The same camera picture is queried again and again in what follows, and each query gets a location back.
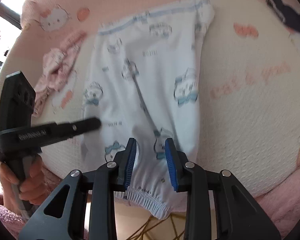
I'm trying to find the pink fuzzy robe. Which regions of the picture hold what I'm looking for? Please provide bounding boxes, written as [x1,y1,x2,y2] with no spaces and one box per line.
[255,174,300,240]

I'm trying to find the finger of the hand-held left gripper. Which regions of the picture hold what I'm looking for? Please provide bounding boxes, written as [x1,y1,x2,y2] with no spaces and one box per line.
[55,116,102,141]

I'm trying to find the pink cartoon printed blanket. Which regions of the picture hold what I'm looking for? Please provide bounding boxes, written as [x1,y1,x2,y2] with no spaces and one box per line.
[0,0,300,213]

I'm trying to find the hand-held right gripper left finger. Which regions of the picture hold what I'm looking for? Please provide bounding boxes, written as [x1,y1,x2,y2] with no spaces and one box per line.
[17,137,137,240]

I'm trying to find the white printed pants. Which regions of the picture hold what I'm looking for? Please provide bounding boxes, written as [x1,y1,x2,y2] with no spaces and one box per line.
[81,0,215,219]

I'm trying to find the pink garment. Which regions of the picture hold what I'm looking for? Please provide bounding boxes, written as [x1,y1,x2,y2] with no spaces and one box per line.
[32,30,88,115]

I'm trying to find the person's left hand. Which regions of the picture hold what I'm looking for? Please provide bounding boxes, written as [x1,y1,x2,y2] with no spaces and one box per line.
[0,155,45,207]

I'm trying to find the navy garment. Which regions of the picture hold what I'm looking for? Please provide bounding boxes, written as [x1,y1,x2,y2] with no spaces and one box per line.
[265,0,300,38]

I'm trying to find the yellow wire rack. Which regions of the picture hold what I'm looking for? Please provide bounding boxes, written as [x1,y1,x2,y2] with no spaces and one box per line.
[130,212,188,240]

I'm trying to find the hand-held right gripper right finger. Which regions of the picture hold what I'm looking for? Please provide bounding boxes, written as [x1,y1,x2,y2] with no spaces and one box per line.
[164,137,282,240]

